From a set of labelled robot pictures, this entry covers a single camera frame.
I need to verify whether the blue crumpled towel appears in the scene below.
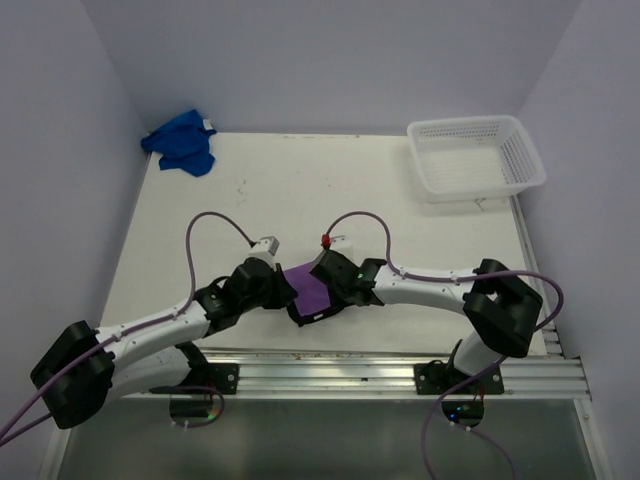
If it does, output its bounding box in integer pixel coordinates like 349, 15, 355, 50
140, 109, 217, 178

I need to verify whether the black purple microfiber towel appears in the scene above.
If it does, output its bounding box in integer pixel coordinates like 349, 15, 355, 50
283, 262, 347, 327

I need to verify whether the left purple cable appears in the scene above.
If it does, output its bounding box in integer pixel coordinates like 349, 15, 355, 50
0, 211, 256, 446

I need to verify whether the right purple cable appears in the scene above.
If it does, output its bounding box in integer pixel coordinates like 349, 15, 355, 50
327, 210, 566, 480

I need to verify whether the purple cable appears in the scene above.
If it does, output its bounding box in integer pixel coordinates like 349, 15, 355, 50
327, 210, 566, 480
0, 211, 256, 446

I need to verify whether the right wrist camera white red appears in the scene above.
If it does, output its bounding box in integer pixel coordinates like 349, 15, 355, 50
319, 233, 354, 262

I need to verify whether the white plastic perforated basket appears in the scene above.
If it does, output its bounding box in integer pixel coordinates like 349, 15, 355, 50
407, 115, 546, 203

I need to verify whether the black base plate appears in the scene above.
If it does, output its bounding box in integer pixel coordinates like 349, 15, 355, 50
413, 360, 505, 395
148, 363, 240, 396

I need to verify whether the aluminium mounting rail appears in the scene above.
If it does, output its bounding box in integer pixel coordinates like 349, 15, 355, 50
63, 349, 594, 401

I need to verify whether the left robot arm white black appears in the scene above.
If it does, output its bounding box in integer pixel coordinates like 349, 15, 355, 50
30, 258, 297, 429

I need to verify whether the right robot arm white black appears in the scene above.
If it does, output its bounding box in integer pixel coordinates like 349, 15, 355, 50
310, 250, 543, 393

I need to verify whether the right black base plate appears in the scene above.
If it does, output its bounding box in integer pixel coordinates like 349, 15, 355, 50
413, 360, 505, 395

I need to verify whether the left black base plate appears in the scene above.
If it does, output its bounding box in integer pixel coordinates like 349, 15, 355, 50
148, 363, 240, 396

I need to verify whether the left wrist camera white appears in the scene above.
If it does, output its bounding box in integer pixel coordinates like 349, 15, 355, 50
248, 236, 280, 269

